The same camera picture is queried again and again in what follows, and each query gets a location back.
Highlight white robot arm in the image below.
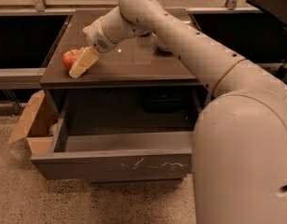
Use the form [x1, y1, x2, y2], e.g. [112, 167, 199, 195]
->
[83, 0, 287, 224]

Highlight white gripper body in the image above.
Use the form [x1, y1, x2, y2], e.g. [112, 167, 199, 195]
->
[82, 19, 116, 53]

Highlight black side table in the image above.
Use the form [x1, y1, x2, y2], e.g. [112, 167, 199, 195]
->
[246, 0, 287, 25]

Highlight open grey top drawer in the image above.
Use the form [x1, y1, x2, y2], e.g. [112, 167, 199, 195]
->
[32, 87, 200, 183]

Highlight brown cardboard box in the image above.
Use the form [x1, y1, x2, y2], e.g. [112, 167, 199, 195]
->
[8, 91, 57, 155]

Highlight red apple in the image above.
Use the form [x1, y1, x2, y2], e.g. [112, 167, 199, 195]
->
[62, 49, 79, 70]

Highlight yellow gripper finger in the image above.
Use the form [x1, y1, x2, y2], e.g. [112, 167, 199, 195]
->
[69, 47, 99, 78]

